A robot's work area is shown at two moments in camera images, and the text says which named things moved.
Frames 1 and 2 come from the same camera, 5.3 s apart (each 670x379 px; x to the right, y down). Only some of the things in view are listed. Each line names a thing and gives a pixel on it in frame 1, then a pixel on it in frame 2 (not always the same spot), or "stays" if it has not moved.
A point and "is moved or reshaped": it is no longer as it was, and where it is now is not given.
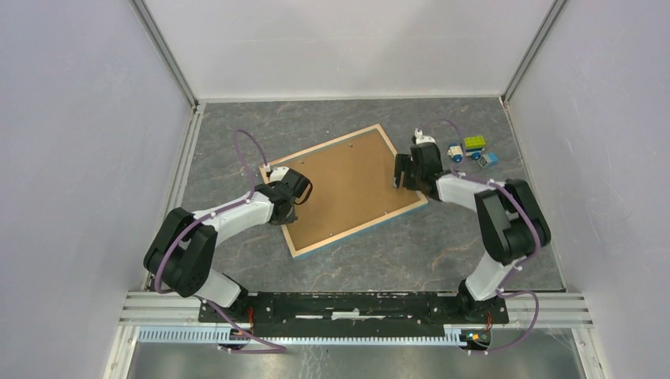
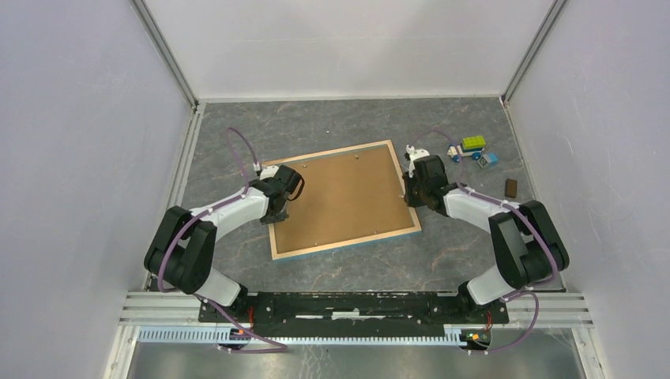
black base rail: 351,309 stays
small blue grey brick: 488,159 stays
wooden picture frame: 352,180 to 354,242
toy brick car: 472,145 stays
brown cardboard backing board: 354,189 is moved or reshaped
